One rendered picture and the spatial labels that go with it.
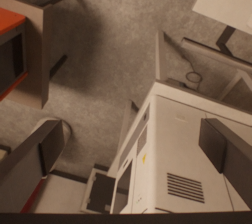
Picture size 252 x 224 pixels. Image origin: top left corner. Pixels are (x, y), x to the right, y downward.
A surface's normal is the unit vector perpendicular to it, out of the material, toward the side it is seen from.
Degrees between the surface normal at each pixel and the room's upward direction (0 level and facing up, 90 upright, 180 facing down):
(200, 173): 90
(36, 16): 0
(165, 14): 0
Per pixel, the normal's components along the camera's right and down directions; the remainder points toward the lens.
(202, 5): -0.13, 0.62
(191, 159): 0.30, -0.72
